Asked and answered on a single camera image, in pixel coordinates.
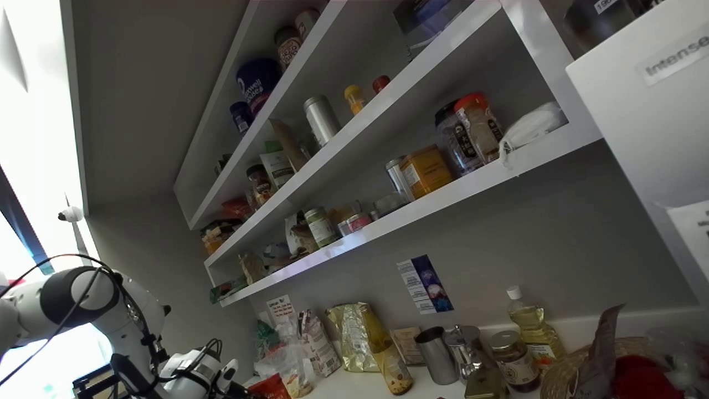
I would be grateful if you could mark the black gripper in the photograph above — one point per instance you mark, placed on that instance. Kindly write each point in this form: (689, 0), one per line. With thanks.
(199, 376)

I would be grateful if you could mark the orange snack packet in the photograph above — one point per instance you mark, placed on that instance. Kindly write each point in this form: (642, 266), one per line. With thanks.
(268, 388)

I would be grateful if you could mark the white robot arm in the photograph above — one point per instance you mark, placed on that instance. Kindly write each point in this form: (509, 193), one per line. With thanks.
(131, 320)

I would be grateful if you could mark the gold foil bag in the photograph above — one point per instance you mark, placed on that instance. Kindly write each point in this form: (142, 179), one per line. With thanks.
(360, 335)

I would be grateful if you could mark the green lid white jar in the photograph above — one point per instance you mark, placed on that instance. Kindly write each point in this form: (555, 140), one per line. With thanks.
(320, 228)

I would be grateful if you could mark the pink round tin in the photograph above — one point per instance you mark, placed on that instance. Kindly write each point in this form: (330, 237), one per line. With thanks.
(353, 224)

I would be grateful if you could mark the steel cup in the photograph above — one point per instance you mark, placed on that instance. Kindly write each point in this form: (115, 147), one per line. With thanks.
(437, 355)

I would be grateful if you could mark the blue white leaflet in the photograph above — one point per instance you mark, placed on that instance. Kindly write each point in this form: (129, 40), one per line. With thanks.
(425, 286)

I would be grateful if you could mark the silver metal can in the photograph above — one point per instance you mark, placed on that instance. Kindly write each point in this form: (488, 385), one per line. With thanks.
(397, 179)

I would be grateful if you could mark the silver cylinder can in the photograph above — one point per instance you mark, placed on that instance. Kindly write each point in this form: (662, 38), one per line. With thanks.
(322, 119)

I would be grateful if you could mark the blue canister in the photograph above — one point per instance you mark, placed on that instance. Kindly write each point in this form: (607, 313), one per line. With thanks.
(258, 79)

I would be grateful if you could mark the glass jar brown spread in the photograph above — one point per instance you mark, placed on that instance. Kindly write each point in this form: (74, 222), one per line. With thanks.
(514, 363)

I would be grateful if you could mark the yellow tin box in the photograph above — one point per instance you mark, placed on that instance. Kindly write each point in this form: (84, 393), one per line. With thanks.
(426, 172)

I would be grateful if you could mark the yellow small bottle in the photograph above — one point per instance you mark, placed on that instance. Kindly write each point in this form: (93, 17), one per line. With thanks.
(353, 98)

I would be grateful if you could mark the cooking oil bottle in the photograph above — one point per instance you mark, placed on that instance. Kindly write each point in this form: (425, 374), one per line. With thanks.
(535, 331)

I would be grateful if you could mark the white labelled canister orange lid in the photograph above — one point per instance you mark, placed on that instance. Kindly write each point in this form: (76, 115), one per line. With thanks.
(458, 142)

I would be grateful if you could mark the amber honey bottle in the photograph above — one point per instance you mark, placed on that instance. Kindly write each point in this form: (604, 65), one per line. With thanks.
(481, 126)

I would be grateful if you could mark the red cloth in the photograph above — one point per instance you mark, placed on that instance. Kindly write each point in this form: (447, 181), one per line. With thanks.
(638, 378)

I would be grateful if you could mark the white plastic bag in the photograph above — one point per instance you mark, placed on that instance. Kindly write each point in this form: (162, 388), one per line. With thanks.
(533, 127)

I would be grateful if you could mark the white wall shelf unit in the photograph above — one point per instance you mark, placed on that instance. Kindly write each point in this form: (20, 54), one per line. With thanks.
(507, 48)

